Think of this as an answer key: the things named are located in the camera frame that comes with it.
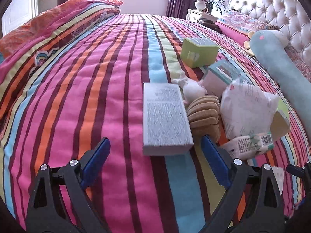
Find green box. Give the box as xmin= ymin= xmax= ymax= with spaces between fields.
xmin=180 ymin=37 xmax=220 ymax=69

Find teal long plush toy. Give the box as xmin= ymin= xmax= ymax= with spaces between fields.
xmin=244 ymin=29 xmax=311 ymax=121

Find white and teal box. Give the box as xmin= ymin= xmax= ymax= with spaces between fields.
xmin=202 ymin=59 xmax=244 ymax=97

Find opened cardboard box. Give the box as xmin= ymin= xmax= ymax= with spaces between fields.
xmin=270 ymin=99 xmax=291 ymax=142

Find long white printed box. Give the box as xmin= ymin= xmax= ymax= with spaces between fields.
xmin=142 ymin=82 xmax=194 ymax=156

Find tan plush slippers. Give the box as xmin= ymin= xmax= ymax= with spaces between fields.
xmin=187 ymin=95 xmax=221 ymax=143

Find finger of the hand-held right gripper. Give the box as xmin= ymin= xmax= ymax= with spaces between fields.
xmin=286 ymin=163 xmax=311 ymax=178

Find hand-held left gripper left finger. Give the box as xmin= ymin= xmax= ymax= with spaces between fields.
xmin=25 ymin=138 xmax=111 ymax=233

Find pink patterned pillow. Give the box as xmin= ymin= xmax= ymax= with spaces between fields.
xmin=215 ymin=11 xmax=280 ymax=44

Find striped colourful blanket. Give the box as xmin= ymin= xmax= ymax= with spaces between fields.
xmin=0 ymin=13 xmax=309 ymax=233

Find white plush toy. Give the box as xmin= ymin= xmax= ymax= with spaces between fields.
xmin=172 ymin=71 xmax=208 ymax=105

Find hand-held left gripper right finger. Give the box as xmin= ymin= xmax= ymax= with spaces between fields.
xmin=201 ymin=135 xmax=286 ymax=233

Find white nightstand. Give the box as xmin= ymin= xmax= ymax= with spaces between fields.
xmin=187 ymin=8 xmax=219 ymax=26

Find dark object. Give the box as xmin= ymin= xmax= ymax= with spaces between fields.
xmin=197 ymin=17 xmax=223 ymax=34

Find white wall cabinet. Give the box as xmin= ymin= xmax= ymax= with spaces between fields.
xmin=1 ymin=0 xmax=59 ymax=37

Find folded orange patterned quilt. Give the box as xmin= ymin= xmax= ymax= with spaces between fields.
xmin=0 ymin=0 xmax=124 ymax=83

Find tufted white headboard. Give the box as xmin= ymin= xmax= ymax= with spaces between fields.
xmin=227 ymin=0 xmax=311 ymax=62

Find white plastic bag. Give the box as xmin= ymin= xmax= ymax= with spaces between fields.
xmin=219 ymin=78 xmax=280 ymax=139

